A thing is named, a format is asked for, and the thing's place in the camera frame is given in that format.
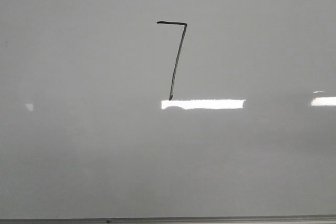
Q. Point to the white whiteboard with aluminium frame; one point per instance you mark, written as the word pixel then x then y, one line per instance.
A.
pixel 167 108

